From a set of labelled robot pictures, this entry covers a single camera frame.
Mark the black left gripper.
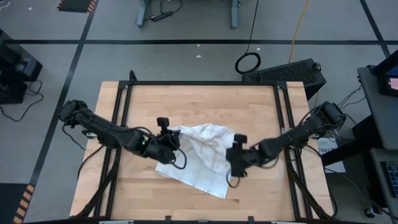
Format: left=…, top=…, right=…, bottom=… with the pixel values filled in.
left=144, top=130, right=182, bottom=165

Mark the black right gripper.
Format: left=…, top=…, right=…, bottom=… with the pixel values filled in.
left=226, top=145, right=261, bottom=178

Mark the white plaid towel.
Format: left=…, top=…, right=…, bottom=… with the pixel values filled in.
left=155, top=123, right=236, bottom=199

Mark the white printed paper sheet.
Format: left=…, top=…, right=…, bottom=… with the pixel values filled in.
left=316, top=136, right=347, bottom=174

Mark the black perforated computer tower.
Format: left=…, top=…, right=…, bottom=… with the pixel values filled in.
left=241, top=58, right=327, bottom=101

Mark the black desk base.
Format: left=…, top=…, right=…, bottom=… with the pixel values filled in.
left=321, top=114, right=388, bottom=209

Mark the black power strip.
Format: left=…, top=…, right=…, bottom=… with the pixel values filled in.
left=150, top=11, right=174, bottom=23

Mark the grey desk leg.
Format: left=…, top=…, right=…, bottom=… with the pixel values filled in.
left=229, top=0, right=241, bottom=30
left=134, top=0, right=152, bottom=28

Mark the low grey desk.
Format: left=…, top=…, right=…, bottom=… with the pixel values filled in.
left=369, top=147, right=398, bottom=208

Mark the black keyboard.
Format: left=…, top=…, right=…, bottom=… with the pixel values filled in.
left=380, top=160, right=398, bottom=199

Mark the black mat with orange stripes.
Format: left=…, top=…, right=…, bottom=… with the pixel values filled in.
left=0, top=182, right=36, bottom=224
left=55, top=0, right=100, bottom=14

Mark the black equipment cart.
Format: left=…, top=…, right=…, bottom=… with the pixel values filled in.
left=0, top=29, right=44, bottom=105

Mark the black monitor with lit screen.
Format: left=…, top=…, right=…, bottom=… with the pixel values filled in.
left=372, top=49, right=398, bottom=98

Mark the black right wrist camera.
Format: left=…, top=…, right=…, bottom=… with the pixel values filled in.
left=233, top=133, right=248, bottom=149

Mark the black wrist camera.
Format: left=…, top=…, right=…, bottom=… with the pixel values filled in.
left=233, top=133, right=248, bottom=149
left=156, top=116, right=170, bottom=136

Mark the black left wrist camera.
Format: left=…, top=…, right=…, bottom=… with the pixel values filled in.
left=156, top=116, right=170, bottom=136

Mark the black metal table frame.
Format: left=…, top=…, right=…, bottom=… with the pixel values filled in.
left=72, top=70, right=339, bottom=222

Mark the black hanging cable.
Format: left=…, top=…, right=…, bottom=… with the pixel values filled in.
left=234, top=0, right=262, bottom=75

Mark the yellow hanging cable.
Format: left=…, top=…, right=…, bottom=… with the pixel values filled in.
left=288, top=0, right=312, bottom=64

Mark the black floor cable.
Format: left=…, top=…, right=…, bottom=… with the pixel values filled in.
left=0, top=80, right=45, bottom=123

